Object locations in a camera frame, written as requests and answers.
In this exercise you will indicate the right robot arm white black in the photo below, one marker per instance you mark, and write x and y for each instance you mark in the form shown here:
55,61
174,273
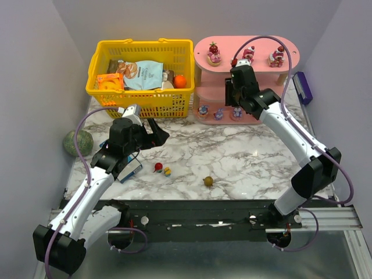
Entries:
318,163

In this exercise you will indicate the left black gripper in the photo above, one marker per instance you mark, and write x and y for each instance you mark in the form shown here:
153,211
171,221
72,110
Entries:
148,137

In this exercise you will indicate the purple box at wall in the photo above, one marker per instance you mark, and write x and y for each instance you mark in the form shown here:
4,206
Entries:
302,88

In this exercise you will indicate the yellow plastic shopping basket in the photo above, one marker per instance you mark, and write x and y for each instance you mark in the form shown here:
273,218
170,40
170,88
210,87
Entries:
176,55

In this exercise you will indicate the green textured melon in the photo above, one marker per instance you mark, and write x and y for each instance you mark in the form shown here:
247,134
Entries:
85,143

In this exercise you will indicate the beige round item in basket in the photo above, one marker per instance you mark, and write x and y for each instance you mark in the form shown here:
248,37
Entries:
167,85

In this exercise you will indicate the olive brown round toy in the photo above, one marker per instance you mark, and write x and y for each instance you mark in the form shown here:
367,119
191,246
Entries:
208,181

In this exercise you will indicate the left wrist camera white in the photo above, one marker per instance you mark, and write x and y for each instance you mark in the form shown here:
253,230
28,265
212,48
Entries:
132,112

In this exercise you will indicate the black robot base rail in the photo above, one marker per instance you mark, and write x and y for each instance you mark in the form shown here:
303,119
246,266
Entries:
190,220

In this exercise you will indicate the pink bear figure toy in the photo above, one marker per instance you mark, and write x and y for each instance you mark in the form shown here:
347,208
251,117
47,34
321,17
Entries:
249,53

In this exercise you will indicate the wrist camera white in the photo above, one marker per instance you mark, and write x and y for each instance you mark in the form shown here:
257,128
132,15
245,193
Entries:
132,112
240,62

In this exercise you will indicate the purple orange bunny toy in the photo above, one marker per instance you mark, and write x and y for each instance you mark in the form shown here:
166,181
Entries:
203,111

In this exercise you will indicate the small yellow blue toy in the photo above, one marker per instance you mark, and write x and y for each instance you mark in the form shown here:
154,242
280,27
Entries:
167,171

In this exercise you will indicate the small purple bunny toy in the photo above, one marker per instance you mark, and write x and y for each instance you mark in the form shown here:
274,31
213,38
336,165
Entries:
219,114

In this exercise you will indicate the brown snack packet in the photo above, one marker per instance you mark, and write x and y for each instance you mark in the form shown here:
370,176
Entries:
112,66

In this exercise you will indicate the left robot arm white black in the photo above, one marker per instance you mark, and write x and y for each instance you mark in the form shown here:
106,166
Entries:
59,244

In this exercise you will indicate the blue white box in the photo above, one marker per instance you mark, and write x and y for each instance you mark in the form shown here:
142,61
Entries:
130,171

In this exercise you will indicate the pink three-tier shelf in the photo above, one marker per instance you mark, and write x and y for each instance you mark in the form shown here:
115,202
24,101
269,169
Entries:
210,80

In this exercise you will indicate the orange fruit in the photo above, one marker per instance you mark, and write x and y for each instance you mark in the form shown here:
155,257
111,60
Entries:
179,81

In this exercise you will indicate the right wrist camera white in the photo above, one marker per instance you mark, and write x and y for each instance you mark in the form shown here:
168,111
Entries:
240,62

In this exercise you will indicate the orange snack box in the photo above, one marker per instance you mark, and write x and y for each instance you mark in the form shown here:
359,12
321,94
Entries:
110,83

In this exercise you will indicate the light blue chips bag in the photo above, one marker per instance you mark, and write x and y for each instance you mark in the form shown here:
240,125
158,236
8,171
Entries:
142,75

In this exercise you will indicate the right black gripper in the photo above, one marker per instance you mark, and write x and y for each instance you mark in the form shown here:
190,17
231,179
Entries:
230,93

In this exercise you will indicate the strawberry pink bear donut toy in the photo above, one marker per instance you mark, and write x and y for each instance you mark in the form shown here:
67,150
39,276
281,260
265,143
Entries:
213,55

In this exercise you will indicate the red cherry toy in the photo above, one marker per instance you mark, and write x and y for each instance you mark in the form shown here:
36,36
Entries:
158,168

